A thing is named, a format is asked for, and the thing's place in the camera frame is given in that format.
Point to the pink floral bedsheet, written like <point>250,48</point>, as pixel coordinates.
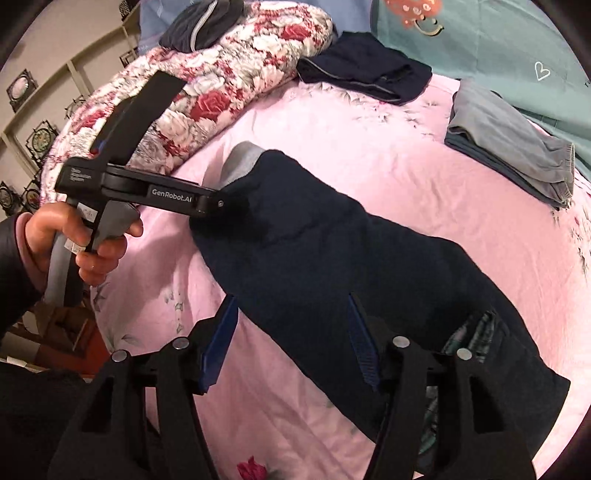
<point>369,147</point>

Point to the person's left hand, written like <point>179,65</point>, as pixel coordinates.
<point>46,230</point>

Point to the white display shelf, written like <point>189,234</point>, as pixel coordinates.
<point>87,53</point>

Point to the group of decorative plates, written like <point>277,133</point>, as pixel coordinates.
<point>21,87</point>

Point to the dark navy pants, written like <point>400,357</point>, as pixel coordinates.
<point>323,240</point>

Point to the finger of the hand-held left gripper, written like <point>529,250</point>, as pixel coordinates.
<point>147,106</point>

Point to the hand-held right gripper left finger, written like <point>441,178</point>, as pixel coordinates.
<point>219,344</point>

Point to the person's left forearm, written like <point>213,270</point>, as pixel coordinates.
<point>18,267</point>

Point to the red floral quilt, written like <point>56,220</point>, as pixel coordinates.
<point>221,92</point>

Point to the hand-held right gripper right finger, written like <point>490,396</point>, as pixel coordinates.
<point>364,350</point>

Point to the folded grey pants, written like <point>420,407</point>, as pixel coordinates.
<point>503,138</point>

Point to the folded navy pants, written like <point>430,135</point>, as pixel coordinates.
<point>364,64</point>

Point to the dark grey folded garment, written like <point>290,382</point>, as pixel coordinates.
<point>184,32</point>

